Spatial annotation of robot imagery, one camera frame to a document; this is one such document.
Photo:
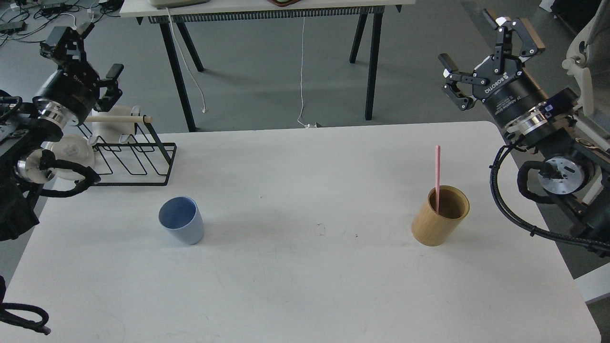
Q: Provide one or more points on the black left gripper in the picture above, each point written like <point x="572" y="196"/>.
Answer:
<point x="72" y="91"/>

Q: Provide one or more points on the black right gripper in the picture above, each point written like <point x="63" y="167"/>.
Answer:
<point x="511" y="90"/>

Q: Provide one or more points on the pink chopstick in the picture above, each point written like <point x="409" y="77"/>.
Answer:
<point x="437" y="165"/>

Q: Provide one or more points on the blue plastic cup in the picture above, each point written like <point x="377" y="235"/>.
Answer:
<point x="181" y="217"/>

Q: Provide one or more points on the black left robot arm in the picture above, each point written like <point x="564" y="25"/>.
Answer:
<point x="27" y="170"/>

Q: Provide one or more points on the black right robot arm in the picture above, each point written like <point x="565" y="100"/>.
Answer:
<point x="574" y="173"/>

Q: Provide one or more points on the white cup on rack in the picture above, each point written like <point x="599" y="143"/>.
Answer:
<point x="114" y="130"/>

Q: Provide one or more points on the white plate on rack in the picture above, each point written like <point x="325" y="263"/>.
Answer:
<point x="72" y="148"/>

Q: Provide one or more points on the white office chair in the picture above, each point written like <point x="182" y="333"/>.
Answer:
<point x="577" y="64"/>

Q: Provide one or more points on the background white table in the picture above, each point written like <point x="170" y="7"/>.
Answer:
<point x="172" y="16"/>

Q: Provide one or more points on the bamboo cylinder holder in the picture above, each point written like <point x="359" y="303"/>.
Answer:
<point x="431" y="226"/>

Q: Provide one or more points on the black wire dish rack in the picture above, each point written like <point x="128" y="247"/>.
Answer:
<point x="147" y="162"/>

